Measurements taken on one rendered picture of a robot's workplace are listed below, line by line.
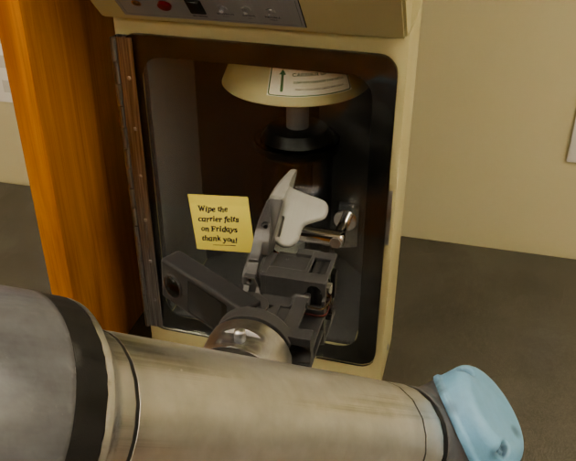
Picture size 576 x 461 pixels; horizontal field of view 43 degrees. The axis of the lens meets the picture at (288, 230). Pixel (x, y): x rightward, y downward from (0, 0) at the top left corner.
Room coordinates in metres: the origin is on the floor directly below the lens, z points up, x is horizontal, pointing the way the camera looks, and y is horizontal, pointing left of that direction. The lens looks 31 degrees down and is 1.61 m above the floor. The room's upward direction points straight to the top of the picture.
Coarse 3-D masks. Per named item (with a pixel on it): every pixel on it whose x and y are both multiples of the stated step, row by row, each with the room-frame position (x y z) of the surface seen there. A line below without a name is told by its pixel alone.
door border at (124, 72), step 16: (128, 48) 0.78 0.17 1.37; (112, 64) 0.78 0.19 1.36; (128, 64) 0.78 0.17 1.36; (128, 80) 0.78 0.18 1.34; (128, 96) 0.78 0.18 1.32; (128, 112) 0.78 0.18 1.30; (128, 128) 0.78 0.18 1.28; (128, 160) 0.78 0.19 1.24; (144, 160) 0.78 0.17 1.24; (144, 176) 0.78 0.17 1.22; (144, 192) 0.78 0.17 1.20; (144, 208) 0.78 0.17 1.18; (144, 224) 0.78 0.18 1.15; (144, 240) 0.78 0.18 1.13; (144, 256) 0.78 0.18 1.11; (144, 272) 0.78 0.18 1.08; (144, 304) 0.78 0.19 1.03; (160, 304) 0.78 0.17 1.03; (160, 320) 0.78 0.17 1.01
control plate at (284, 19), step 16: (128, 0) 0.73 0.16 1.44; (144, 0) 0.73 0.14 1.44; (160, 0) 0.72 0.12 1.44; (176, 0) 0.71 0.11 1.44; (208, 0) 0.70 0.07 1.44; (224, 0) 0.70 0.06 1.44; (240, 0) 0.69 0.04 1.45; (256, 0) 0.69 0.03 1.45; (272, 0) 0.68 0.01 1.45; (288, 0) 0.68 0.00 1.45; (160, 16) 0.74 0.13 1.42; (176, 16) 0.74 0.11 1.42; (192, 16) 0.73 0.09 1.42; (208, 16) 0.73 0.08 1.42; (224, 16) 0.72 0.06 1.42; (240, 16) 0.71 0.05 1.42; (256, 16) 0.71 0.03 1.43; (272, 16) 0.70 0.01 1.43; (288, 16) 0.70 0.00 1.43
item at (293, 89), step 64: (192, 64) 0.76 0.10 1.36; (256, 64) 0.74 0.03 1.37; (320, 64) 0.72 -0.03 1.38; (384, 64) 0.70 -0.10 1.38; (192, 128) 0.76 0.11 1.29; (256, 128) 0.74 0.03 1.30; (320, 128) 0.72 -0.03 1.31; (384, 128) 0.70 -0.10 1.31; (192, 192) 0.76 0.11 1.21; (256, 192) 0.74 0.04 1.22; (320, 192) 0.72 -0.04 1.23; (384, 192) 0.70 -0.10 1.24; (192, 256) 0.76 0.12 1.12; (192, 320) 0.77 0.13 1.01
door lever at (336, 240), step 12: (336, 216) 0.71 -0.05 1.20; (348, 216) 0.71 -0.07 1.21; (312, 228) 0.68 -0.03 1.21; (324, 228) 0.68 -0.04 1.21; (336, 228) 0.68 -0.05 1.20; (348, 228) 0.71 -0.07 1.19; (300, 240) 0.67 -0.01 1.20; (312, 240) 0.67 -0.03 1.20; (324, 240) 0.67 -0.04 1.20; (336, 240) 0.66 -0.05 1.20
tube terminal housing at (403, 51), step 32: (416, 0) 0.75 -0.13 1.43; (128, 32) 0.79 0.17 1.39; (160, 32) 0.78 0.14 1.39; (192, 32) 0.77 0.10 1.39; (224, 32) 0.76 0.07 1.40; (256, 32) 0.75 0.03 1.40; (288, 32) 0.74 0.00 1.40; (416, 32) 0.78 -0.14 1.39; (416, 64) 0.81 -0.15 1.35; (384, 256) 0.71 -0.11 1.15; (384, 288) 0.71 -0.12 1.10; (384, 320) 0.71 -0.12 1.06; (384, 352) 0.73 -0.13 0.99
